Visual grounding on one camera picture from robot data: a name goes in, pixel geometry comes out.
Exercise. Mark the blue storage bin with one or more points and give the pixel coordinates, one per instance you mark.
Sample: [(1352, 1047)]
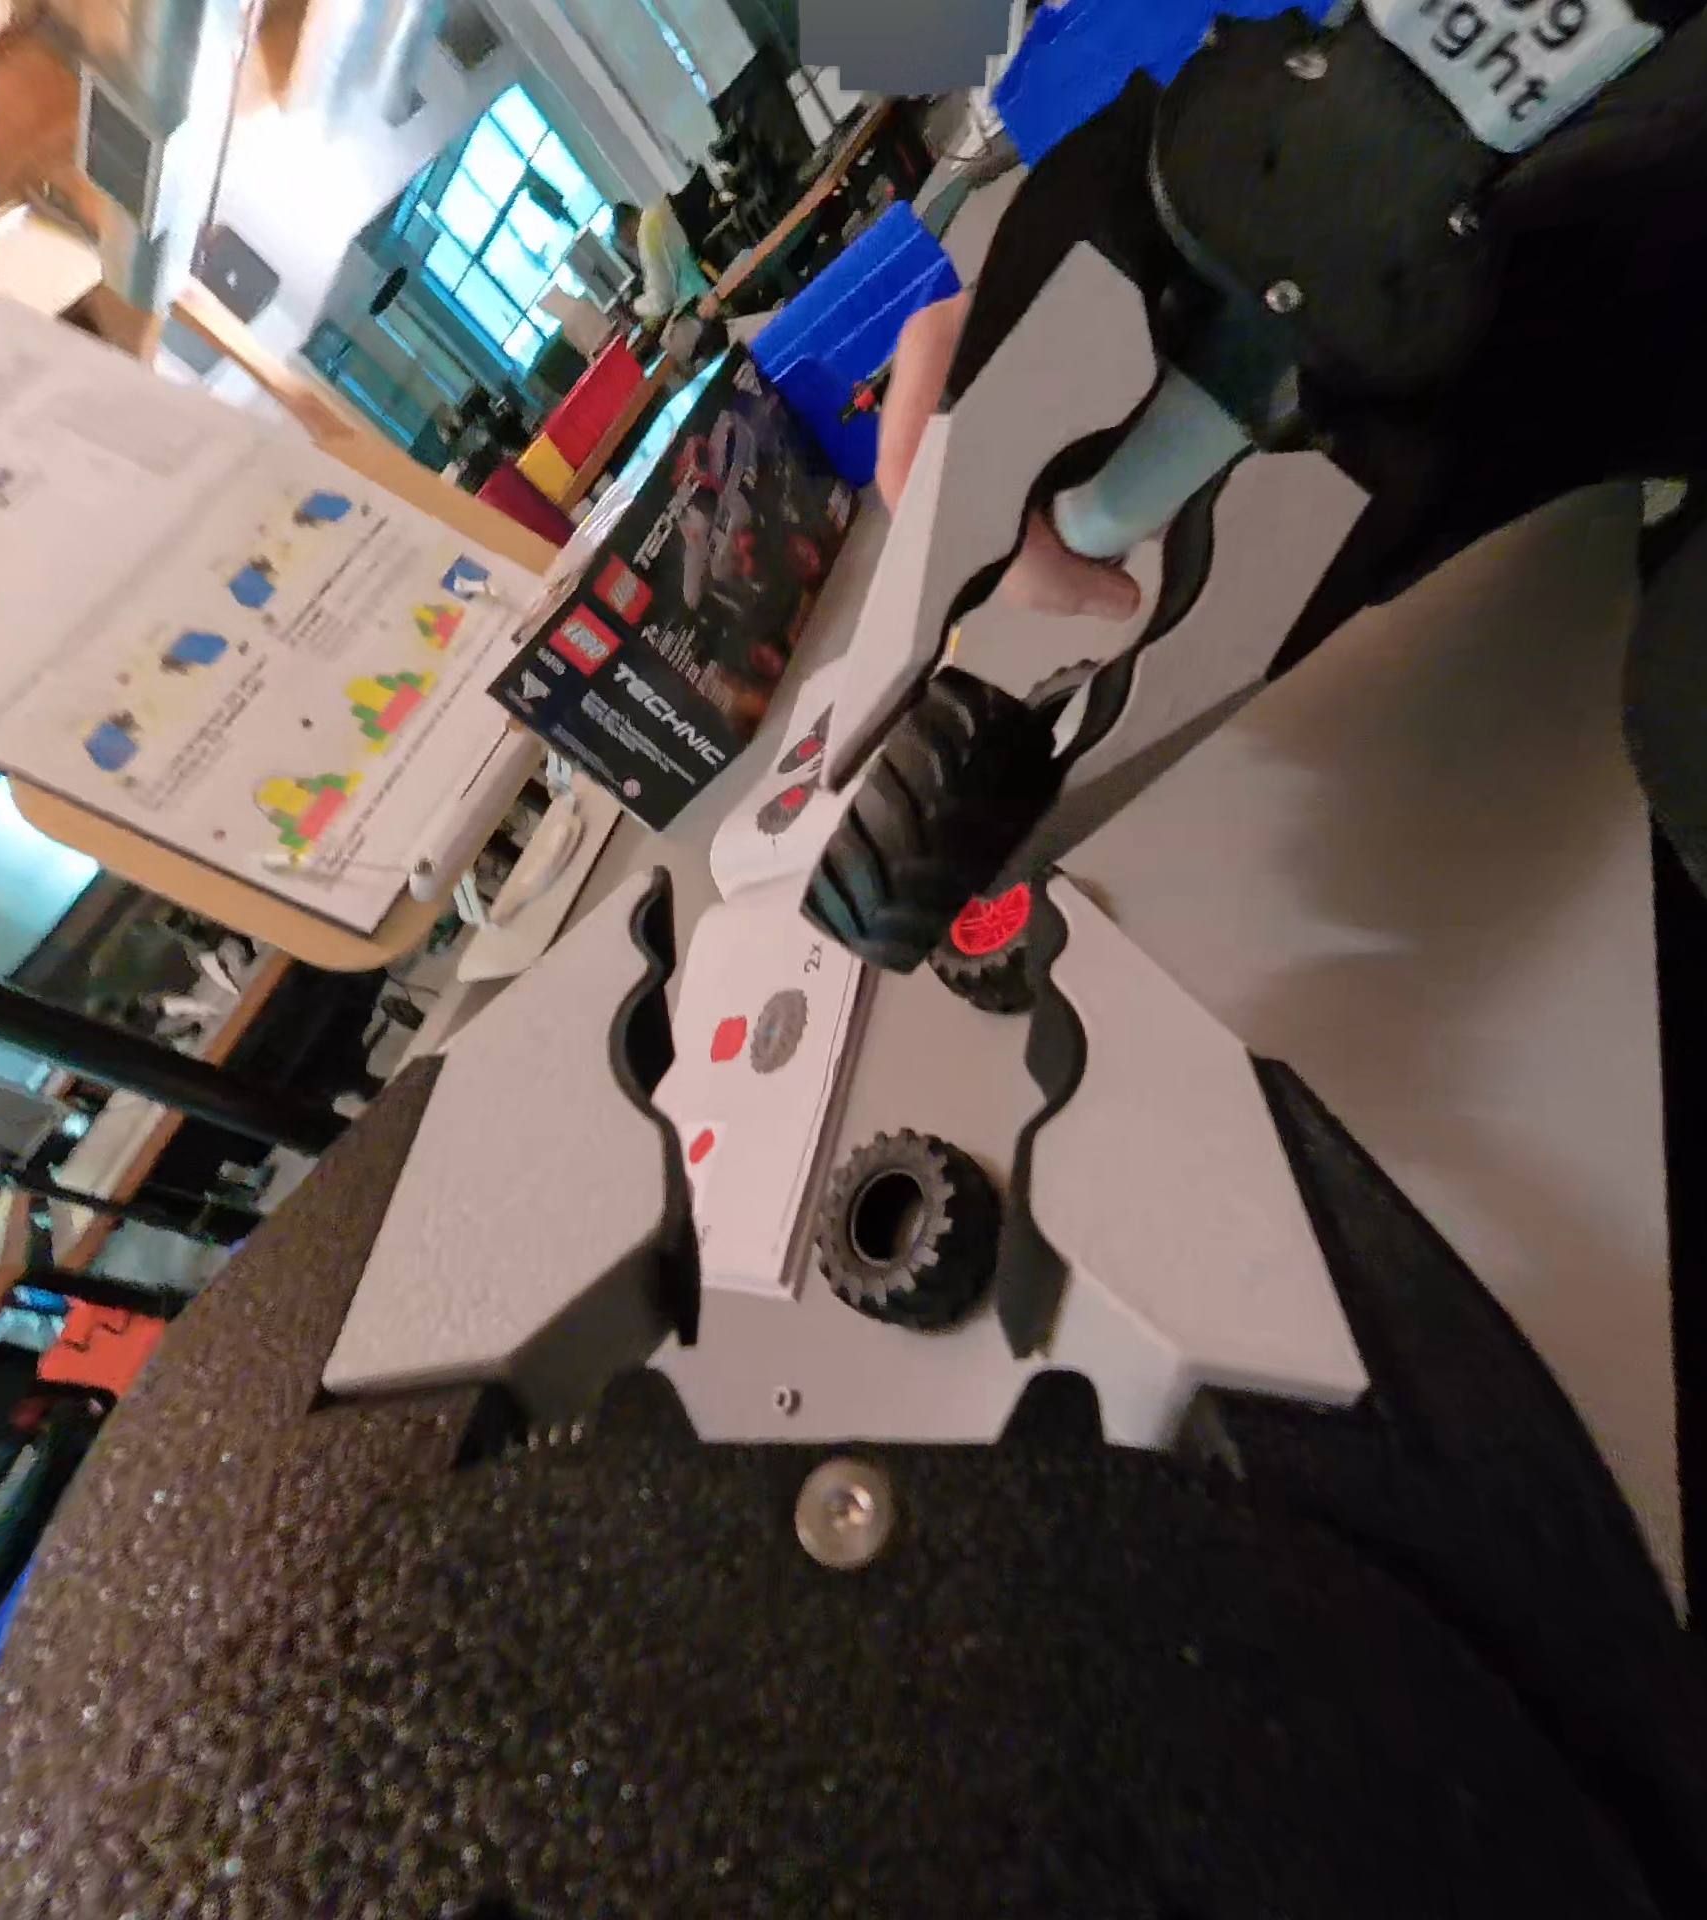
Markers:
[(854, 331), (1094, 61)]

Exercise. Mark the wooden board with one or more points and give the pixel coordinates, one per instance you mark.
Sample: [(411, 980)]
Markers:
[(119, 858)]

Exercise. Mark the yellow storage bin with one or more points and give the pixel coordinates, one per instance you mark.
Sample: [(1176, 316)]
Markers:
[(554, 464)]

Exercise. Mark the white plastic object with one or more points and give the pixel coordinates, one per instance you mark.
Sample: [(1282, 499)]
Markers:
[(538, 863)]

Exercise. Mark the person's right hand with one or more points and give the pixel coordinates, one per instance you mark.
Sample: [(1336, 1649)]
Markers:
[(918, 391)]

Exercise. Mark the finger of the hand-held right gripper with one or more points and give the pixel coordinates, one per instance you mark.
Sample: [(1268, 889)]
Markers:
[(928, 571), (1282, 578)]

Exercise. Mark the white instruction booklet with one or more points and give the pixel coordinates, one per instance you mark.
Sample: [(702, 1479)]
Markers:
[(756, 1141)]

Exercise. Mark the black toy set box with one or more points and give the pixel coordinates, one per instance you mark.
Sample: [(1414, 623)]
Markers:
[(674, 660)]

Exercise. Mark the orange object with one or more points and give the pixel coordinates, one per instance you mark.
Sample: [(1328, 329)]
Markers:
[(97, 1342)]

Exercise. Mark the black empty toy tyre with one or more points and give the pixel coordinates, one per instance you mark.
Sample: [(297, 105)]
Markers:
[(928, 1200)]

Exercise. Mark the grey desk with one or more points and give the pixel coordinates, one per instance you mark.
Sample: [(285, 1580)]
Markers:
[(1394, 901)]

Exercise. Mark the large window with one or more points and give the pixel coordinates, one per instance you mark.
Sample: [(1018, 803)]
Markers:
[(508, 211)]

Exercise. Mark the printed instruction sheet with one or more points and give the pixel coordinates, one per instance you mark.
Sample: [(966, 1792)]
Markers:
[(119, 571)]

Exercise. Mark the red storage bin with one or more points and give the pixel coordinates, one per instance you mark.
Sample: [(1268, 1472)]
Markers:
[(598, 399)]

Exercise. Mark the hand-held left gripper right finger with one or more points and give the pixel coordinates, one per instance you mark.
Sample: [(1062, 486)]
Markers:
[(1168, 1200)]

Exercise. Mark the black toy wheel red hub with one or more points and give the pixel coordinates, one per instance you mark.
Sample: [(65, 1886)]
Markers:
[(988, 921), (914, 811)]

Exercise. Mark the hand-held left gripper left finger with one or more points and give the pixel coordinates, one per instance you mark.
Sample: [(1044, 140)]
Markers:
[(508, 1231)]

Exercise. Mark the black metal bar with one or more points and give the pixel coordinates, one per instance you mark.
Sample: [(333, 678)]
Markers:
[(119, 1051)]

